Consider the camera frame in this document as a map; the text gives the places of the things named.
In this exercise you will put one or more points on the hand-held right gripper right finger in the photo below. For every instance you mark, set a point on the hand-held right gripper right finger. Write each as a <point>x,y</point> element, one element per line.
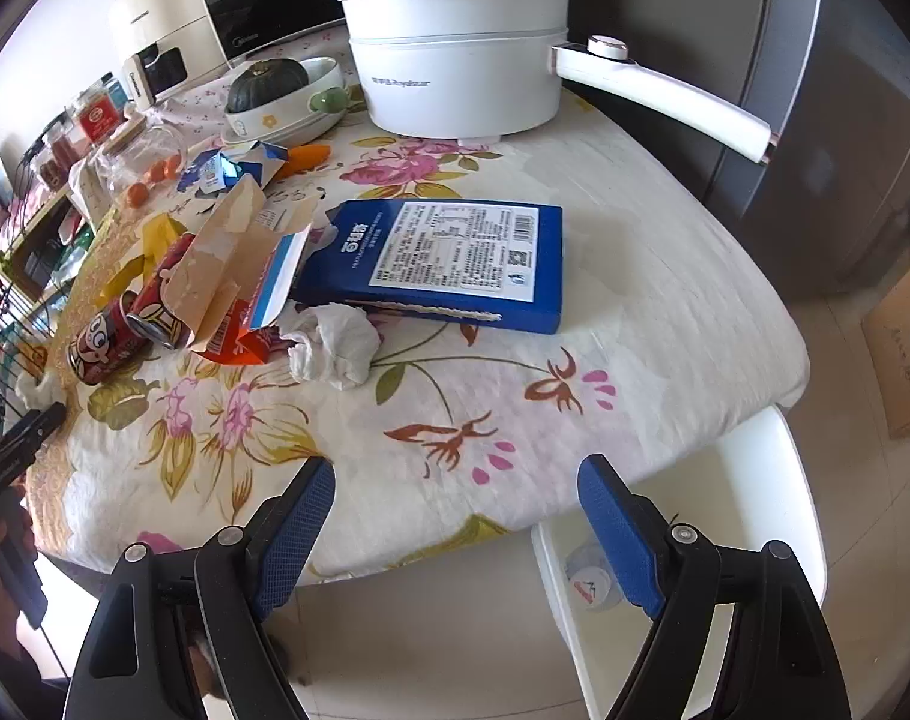
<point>620,532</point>

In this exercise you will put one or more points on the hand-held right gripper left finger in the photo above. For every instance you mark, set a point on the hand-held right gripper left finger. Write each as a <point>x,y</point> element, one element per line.
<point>297,532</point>

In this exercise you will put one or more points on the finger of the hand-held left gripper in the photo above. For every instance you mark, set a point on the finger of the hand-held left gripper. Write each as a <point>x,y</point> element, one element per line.
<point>35,427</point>

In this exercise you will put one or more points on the white trash bin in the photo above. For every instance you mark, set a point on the white trash bin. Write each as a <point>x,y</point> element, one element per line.
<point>740,487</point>

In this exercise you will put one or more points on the yellow foil-lined packet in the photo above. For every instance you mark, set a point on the yellow foil-lined packet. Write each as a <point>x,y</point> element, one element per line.
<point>159,236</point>

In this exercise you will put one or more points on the small white tissue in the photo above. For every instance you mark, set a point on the small white tissue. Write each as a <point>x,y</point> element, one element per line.
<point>38,388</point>

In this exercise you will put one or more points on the clear plastic bottle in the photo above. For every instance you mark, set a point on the clear plastic bottle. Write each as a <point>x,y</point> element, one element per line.
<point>594,577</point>

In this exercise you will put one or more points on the red cartoon-print can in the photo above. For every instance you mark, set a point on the red cartoon-print can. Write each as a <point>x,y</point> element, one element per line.
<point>155,311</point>
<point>95,345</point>

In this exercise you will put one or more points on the crumpled white tissue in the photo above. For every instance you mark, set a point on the crumpled white tissue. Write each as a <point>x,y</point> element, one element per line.
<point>327,349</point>

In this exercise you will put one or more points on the storage shelf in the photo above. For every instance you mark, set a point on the storage shelf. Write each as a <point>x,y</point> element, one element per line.
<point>27,240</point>

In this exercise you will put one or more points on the orange snack packet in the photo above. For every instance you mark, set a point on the orange snack packet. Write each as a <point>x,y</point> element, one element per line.
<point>237,345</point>

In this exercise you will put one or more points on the torn brown cardboard carton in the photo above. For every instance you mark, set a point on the torn brown cardboard carton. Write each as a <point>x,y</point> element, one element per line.
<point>222,270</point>

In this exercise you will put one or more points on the small tangerine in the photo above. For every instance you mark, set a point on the small tangerine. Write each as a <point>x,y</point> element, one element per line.
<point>171,165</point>
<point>140,193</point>
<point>155,174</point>

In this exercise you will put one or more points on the clear glass pitcher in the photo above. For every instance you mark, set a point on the clear glass pitcher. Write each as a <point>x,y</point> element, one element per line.
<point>125,157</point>

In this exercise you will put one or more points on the flat blue box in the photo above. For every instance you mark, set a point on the flat blue box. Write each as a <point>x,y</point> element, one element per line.
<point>440,262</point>

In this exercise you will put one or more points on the red tea tin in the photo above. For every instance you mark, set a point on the red tea tin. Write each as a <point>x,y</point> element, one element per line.
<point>98,118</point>

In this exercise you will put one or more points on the white foil-lined packet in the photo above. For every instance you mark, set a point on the white foil-lined packet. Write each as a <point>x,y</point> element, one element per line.
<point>290,214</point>

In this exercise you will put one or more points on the torn blue white carton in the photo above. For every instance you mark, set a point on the torn blue white carton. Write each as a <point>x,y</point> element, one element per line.
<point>237,161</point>

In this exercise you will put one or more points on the brown cardboard box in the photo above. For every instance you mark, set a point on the brown cardboard box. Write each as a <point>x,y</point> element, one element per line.
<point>901,345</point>

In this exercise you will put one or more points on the orange carrot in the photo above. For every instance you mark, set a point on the orange carrot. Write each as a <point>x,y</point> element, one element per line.
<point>309,157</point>

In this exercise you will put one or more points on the dark green pumpkin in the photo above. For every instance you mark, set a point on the dark green pumpkin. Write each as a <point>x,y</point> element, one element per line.
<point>267,82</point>

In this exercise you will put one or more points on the white countertop appliance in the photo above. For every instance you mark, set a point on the white countertop appliance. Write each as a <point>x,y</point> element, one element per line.
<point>162,15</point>

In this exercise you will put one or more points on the white flower-print bowl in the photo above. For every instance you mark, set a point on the white flower-print bowl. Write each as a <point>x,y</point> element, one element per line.
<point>324,79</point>

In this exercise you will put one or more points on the grey refrigerator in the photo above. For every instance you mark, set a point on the grey refrigerator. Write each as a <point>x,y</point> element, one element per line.
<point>838,127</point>

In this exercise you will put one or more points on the white electric cooking pot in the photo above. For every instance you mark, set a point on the white electric cooking pot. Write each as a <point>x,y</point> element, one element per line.
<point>455,75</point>

